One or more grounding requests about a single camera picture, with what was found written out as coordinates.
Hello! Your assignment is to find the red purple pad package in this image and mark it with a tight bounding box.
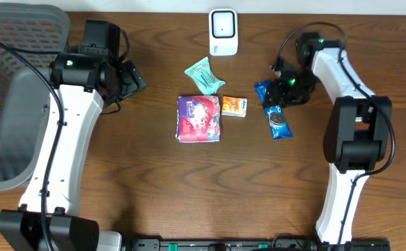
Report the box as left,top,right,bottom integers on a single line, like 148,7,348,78
175,96,221,143

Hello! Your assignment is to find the orange tissue packet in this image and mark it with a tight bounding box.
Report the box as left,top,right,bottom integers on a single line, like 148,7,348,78
221,96,247,117

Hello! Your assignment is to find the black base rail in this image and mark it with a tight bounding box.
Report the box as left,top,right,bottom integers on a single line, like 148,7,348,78
125,236,391,251

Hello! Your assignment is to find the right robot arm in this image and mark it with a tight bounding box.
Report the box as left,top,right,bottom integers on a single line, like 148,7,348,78
256,32,396,250

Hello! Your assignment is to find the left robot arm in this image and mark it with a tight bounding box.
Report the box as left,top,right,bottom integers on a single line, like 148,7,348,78
0,53,146,250

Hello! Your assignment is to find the green wipes packet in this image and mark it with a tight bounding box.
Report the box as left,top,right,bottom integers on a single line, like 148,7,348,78
185,56,225,96

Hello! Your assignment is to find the grey plastic mesh basket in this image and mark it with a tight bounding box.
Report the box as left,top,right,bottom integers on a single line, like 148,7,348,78
0,3,70,191

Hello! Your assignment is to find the blue oreo cookie pack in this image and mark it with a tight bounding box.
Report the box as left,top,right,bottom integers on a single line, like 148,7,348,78
254,79,293,139

